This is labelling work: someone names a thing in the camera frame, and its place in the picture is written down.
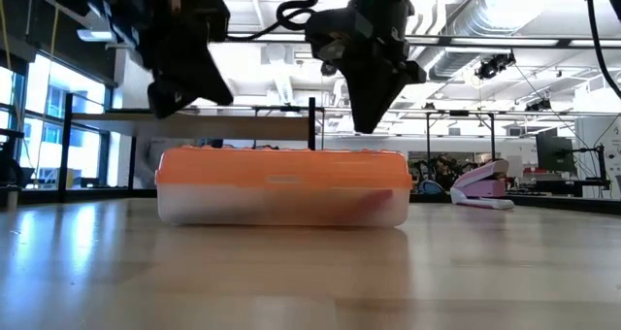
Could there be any long ceiling light strip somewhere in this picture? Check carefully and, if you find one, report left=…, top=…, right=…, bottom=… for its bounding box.
left=76, top=27, right=621, bottom=49

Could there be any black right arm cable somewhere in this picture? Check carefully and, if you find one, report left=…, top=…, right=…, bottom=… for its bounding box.
left=226, top=0, right=321, bottom=43

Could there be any black aluminum table frame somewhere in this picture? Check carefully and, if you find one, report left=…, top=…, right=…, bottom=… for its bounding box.
left=249, top=104, right=621, bottom=210

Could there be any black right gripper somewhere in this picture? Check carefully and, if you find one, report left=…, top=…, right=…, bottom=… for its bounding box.
left=304, top=0, right=428, bottom=135

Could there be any glass window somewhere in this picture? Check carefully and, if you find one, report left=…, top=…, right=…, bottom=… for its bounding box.
left=0, top=52, right=114, bottom=191

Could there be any silver ventilation duct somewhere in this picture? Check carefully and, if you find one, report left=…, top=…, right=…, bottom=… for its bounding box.
left=429, top=0, right=565, bottom=82

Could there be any clear pencil case orange lid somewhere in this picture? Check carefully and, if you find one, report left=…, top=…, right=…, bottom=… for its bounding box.
left=154, top=145, right=414, bottom=229

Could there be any black ceiling camera rig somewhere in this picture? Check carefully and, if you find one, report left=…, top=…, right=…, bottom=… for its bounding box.
left=474, top=51, right=517, bottom=81

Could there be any pink stapler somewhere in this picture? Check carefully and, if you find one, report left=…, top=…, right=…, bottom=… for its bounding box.
left=449, top=158, right=516, bottom=211

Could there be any black computer monitor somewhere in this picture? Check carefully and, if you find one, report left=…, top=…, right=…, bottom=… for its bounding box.
left=535, top=127, right=576, bottom=174

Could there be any blue chair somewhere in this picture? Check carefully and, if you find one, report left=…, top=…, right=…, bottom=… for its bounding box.
left=417, top=179, right=445, bottom=196

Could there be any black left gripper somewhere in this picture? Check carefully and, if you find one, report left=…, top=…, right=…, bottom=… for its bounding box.
left=52, top=0, right=235, bottom=120

